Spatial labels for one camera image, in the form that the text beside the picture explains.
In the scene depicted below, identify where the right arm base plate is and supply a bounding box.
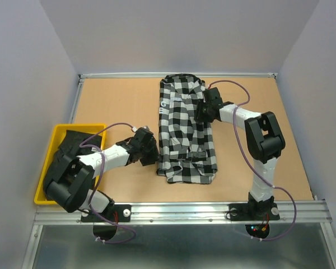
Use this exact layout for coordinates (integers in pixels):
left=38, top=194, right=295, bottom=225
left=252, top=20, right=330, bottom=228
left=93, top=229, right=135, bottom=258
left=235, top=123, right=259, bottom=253
left=226, top=203, right=280, bottom=223

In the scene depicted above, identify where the aluminium front rail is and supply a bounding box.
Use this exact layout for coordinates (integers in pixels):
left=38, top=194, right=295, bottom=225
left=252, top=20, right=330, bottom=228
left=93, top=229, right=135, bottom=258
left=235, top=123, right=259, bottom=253
left=34, top=200, right=332, bottom=226

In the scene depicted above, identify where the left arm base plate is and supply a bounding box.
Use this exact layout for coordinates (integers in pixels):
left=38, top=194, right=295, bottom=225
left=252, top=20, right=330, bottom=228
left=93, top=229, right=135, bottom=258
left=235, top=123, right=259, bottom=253
left=80, top=204, right=132, bottom=223

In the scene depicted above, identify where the yellow plastic bin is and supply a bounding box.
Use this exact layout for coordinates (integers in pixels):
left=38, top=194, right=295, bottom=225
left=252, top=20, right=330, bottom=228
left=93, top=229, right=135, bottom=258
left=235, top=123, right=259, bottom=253
left=34, top=123, right=107, bottom=206

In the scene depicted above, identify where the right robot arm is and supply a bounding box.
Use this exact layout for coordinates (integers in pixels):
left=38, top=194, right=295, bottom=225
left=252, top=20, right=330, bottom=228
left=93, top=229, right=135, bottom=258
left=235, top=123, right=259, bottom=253
left=195, top=87, right=286, bottom=221

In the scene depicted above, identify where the dark shirt in bin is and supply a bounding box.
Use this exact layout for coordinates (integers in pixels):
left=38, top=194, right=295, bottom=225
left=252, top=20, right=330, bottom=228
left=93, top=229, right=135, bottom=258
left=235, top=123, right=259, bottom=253
left=42, top=129, right=94, bottom=201

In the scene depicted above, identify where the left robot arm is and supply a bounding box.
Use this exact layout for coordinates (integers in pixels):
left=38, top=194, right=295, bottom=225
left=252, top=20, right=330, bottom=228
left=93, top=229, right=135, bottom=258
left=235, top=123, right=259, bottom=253
left=43, top=127, right=158, bottom=221

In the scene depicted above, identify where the black white checkered shirt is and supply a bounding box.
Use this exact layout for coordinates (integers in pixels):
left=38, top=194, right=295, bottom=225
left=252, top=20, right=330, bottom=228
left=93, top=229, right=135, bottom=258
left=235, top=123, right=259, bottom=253
left=156, top=73, right=218, bottom=184

